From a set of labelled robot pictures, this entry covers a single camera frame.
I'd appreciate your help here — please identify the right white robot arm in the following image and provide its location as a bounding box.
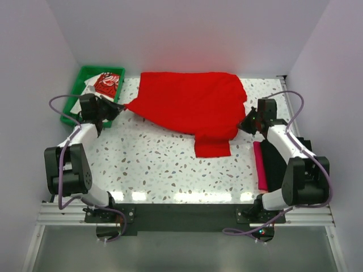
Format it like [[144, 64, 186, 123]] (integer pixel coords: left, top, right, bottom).
[[238, 98, 331, 223]]

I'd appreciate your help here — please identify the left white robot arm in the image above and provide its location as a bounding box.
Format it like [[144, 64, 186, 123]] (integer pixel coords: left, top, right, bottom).
[[44, 93, 125, 222]]

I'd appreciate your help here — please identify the white t shirt red print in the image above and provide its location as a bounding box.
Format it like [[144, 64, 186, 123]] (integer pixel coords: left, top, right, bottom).
[[71, 70, 121, 102]]

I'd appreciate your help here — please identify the green plastic bin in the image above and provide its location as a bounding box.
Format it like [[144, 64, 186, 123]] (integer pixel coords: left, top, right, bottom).
[[60, 65, 125, 128]]

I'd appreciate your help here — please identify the folded black t shirt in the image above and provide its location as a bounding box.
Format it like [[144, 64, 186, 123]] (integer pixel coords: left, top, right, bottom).
[[260, 140, 289, 192]]

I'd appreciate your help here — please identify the folded magenta t shirt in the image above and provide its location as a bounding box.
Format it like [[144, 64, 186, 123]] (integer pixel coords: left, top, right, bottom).
[[253, 142, 268, 191]]

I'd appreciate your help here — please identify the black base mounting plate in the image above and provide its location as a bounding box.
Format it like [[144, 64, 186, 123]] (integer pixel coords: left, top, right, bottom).
[[83, 203, 286, 241]]

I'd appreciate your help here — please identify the aluminium frame rail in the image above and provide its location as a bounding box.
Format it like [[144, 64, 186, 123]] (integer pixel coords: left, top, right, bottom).
[[36, 203, 335, 227]]

